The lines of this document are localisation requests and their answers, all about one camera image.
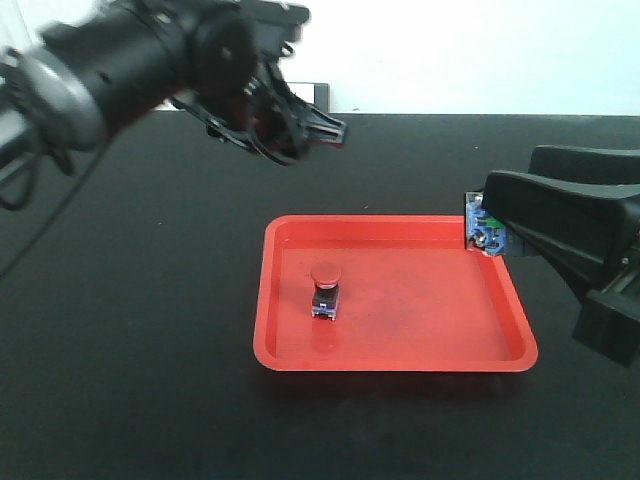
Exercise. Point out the red plastic tray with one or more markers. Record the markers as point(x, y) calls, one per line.
point(412, 298)

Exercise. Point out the yellow mushroom push button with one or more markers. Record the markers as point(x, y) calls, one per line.
point(484, 233)

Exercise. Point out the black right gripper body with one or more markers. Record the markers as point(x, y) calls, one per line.
point(608, 322)

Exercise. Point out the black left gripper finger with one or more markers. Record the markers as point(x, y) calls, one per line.
point(273, 129)
point(305, 125)

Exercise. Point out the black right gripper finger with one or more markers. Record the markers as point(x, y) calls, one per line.
point(588, 233)
point(586, 165)

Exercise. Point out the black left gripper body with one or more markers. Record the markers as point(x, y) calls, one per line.
point(235, 50)

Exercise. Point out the red mushroom push button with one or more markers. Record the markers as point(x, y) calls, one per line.
point(326, 278)

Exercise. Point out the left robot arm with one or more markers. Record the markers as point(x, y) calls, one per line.
point(85, 83)

